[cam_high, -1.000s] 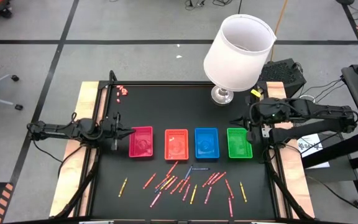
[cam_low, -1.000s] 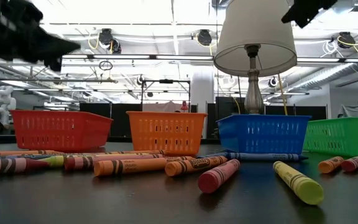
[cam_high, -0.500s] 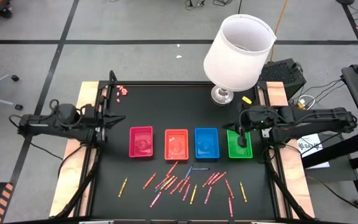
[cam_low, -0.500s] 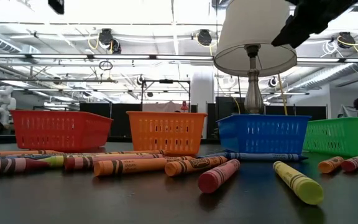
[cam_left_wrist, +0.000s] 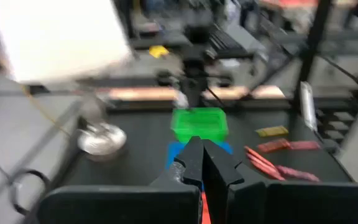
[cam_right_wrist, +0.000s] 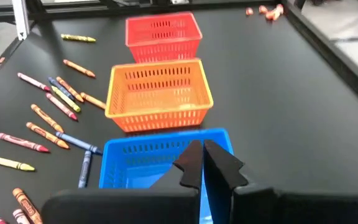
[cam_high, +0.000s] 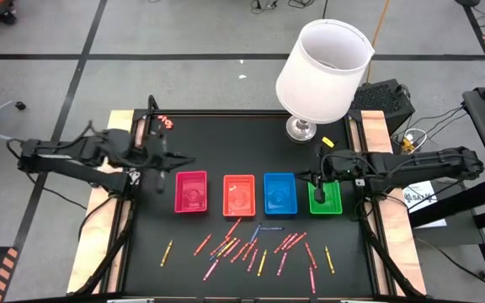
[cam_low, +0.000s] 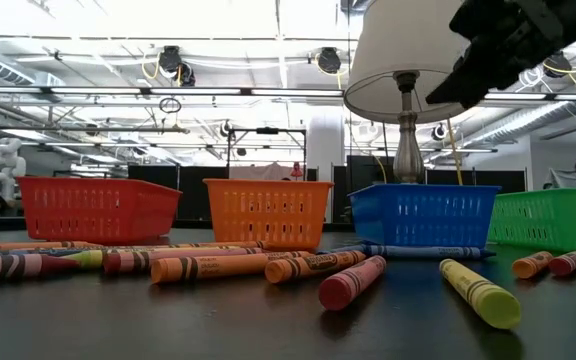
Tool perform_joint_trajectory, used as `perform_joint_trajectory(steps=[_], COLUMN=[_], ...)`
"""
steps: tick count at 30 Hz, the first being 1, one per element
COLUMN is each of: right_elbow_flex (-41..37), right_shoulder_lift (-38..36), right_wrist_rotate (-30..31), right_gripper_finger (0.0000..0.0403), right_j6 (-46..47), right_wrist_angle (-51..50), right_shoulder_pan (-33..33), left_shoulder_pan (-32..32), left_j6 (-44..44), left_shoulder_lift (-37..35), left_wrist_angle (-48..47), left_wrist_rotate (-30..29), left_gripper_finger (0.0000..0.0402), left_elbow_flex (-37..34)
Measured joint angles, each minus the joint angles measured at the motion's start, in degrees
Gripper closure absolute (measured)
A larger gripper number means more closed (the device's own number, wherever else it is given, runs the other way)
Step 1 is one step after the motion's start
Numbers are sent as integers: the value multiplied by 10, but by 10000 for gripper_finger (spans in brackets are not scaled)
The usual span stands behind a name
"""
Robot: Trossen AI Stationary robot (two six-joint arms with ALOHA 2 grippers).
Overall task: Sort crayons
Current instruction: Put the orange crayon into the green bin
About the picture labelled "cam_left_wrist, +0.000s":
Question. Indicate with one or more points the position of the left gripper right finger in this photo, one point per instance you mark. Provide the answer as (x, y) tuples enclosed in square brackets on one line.
[(291, 205)]

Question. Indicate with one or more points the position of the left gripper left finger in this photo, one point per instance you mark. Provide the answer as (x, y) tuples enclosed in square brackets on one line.
[(120, 205)]

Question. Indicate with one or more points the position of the orange crayon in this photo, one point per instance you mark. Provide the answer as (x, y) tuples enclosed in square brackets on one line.
[(269, 169)]

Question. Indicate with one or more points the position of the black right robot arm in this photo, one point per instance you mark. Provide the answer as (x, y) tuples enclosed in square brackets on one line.
[(194, 71)]

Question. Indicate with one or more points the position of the pink crayon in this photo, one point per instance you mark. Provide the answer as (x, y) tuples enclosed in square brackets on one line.
[(297, 173), (304, 145)]

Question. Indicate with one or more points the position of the red crayon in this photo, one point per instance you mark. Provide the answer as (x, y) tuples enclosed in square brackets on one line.
[(261, 159)]

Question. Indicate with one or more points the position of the red-orange crayon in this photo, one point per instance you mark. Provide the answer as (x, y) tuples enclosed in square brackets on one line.
[(272, 145)]

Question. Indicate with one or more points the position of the blue plastic basket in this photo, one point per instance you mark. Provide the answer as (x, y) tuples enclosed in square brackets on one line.
[(172, 152)]

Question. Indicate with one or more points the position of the yellow crayon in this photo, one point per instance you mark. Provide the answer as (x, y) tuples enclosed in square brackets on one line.
[(272, 131)]

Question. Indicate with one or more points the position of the orange plastic basket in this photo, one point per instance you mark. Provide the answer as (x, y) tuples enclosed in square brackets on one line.
[(205, 211)]

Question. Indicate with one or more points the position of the shiny silver strip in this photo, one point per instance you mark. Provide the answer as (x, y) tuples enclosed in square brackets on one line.
[(308, 105)]

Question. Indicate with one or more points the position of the green plastic basket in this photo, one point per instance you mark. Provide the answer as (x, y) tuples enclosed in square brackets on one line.
[(197, 124)]

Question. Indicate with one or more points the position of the yellow connector tag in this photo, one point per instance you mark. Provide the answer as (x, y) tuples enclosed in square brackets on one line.
[(158, 51)]

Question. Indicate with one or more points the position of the white shade table lamp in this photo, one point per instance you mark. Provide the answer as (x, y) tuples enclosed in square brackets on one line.
[(57, 37)]

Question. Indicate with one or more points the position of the black frame strut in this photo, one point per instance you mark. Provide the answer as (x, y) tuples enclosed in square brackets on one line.
[(314, 37)]

